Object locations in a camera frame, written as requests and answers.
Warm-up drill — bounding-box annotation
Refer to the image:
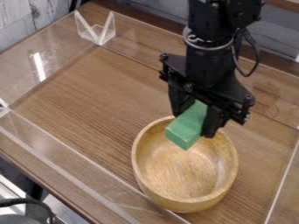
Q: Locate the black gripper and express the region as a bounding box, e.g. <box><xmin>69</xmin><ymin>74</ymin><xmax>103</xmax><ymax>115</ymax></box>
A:
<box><xmin>159</xmin><ymin>45</ymin><xmax>255</xmax><ymax>138</ymax></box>

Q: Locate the green rectangular block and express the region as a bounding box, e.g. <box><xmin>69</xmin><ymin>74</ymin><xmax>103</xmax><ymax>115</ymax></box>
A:
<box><xmin>164</xmin><ymin>101</ymin><xmax>208</xmax><ymax>151</ymax></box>

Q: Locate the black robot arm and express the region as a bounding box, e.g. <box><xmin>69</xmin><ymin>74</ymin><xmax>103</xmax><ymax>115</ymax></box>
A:
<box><xmin>160</xmin><ymin>0</ymin><xmax>263</xmax><ymax>143</ymax></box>

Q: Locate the brown wooden bowl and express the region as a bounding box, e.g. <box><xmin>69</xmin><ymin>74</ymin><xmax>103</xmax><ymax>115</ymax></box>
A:
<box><xmin>131</xmin><ymin>116</ymin><xmax>239</xmax><ymax>214</ymax></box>

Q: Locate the clear acrylic corner bracket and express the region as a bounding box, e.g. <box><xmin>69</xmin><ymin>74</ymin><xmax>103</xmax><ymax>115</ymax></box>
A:
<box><xmin>73</xmin><ymin>10</ymin><xmax>116</xmax><ymax>46</ymax></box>

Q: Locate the clear acrylic tray wall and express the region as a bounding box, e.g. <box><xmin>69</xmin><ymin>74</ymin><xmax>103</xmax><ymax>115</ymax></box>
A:
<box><xmin>0</xmin><ymin>99</ymin><xmax>191</xmax><ymax>224</ymax></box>

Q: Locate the black cable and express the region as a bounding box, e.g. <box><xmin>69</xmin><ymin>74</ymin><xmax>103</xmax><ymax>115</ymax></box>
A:
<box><xmin>0</xmin><ymin>197</ymin><xmax>56</xmax><ymax>224</ymax></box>

